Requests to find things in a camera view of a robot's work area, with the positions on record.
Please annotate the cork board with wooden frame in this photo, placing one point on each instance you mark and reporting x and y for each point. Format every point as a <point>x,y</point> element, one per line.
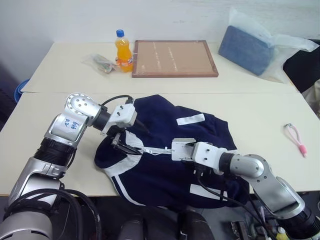
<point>175,58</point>

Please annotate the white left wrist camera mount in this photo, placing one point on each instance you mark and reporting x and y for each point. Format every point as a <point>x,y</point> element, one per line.
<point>123,115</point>

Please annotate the navy jacket with white stripes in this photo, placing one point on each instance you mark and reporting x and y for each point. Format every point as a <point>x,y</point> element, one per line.
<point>162,172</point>

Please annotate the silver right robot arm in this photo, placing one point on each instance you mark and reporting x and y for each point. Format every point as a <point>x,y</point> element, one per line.
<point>265,180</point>

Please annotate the orange soda bottle blue cap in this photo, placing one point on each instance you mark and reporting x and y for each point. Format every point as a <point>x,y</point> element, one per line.
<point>123,55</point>

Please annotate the blue bucket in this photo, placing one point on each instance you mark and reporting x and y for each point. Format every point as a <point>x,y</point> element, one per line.
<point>21,90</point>

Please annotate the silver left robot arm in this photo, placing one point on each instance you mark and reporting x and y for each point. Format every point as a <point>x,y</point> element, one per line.
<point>66,125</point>

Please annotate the clear bag of colourful items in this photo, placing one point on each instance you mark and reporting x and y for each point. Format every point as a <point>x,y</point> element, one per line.
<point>101,63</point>

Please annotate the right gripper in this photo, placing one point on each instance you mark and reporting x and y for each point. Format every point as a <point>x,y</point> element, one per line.
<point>183,151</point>

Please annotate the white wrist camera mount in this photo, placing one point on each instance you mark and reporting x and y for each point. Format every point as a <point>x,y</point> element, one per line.
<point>207,156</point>
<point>123,115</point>

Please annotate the blue item in plastic bag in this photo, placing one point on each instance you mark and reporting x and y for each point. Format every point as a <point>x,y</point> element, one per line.
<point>287,47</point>

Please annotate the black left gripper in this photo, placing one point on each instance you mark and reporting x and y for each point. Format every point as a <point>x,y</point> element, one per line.
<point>116,140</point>

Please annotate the small yellow bottle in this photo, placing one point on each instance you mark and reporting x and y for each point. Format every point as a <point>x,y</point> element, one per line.
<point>281,233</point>

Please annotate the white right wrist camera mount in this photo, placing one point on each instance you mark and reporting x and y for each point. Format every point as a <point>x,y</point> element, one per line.
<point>207,156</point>

